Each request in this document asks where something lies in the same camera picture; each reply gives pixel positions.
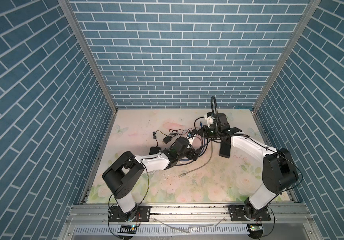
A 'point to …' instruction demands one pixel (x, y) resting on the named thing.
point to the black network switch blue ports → (154, 150)
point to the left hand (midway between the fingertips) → (195, 147)
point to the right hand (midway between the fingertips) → (197, 129)
